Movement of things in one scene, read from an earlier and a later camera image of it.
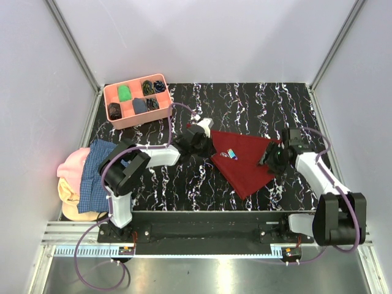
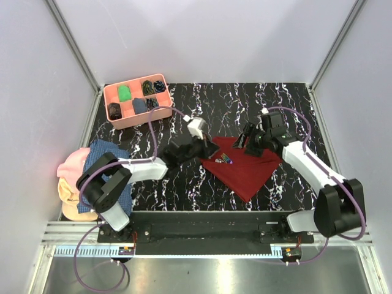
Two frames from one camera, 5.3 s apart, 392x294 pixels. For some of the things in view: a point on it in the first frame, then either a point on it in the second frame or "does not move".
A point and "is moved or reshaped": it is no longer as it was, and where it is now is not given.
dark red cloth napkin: (237, 157) does not move
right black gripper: (274, 169) → (251, 150)
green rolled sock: (124, 93) does not move
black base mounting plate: (201, 227) does not move
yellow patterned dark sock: (147, 87) does not move
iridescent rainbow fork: (230, 154) is moved or reshaped
